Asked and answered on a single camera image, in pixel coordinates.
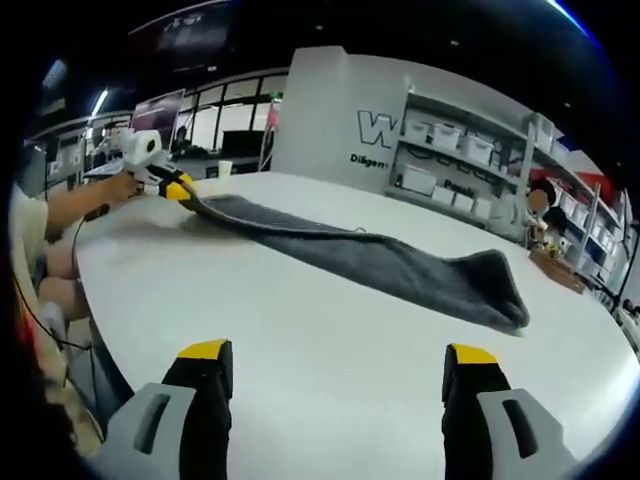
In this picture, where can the row of white storage bins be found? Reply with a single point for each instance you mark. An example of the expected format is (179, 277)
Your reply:
(440, 135)

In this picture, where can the person's legs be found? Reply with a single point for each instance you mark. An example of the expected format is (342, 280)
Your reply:
(60, 285)

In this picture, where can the black monitor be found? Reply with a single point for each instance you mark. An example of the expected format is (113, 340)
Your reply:
(242, 140)

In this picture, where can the grey metal shelf rack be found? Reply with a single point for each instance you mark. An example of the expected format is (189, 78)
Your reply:
(530, 145)

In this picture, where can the brown wooden tray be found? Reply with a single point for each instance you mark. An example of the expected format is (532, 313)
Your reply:
(557, 272)

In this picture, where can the person's beige shirt sleeve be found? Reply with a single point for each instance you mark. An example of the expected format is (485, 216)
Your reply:
(27, 220)

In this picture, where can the large display screen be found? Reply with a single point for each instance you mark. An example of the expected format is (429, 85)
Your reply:
(157, 110)

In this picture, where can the grey towel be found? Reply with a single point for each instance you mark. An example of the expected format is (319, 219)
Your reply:
(400, 260)

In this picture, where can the person's left hand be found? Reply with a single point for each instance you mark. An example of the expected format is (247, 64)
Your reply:
(125, 187)

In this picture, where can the pink hanging cloth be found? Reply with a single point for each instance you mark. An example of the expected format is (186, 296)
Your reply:
(274, 116)

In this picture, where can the white paper cup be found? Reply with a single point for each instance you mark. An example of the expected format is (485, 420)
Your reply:
(226, 169)

